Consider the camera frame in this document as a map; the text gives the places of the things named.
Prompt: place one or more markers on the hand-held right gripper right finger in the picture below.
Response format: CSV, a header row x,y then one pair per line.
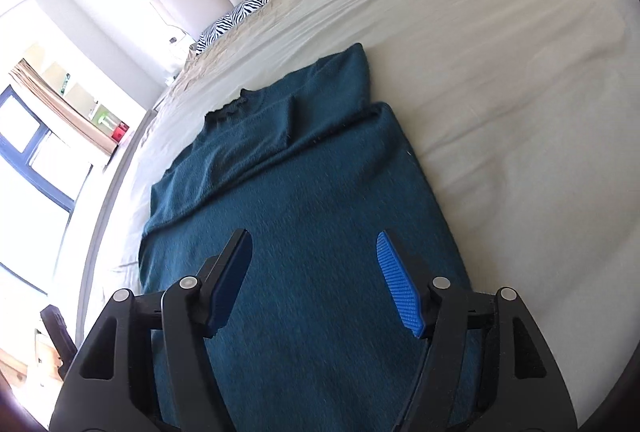
x,y
397,282

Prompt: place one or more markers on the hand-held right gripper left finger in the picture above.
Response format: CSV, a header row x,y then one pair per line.
x,y
229,284

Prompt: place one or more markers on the teal knit sweater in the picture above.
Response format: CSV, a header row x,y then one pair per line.
x,y
310,192

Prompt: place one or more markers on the black object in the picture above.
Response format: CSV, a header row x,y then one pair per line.
x,y
57,337

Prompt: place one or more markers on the red box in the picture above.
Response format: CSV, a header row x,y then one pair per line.
x,y
121,133

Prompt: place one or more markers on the dark framed window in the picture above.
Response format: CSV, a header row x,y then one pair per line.
x,y
30,147

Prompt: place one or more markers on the beige bed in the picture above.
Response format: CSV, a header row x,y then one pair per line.
x,y
500,62

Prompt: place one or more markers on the beige curtain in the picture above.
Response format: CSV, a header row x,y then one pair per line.
x,y
60,105

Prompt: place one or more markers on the white open shelf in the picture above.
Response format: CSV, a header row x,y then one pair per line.
x,y
75,82

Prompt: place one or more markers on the zebra print pillow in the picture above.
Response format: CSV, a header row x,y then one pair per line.
x,y
231,19

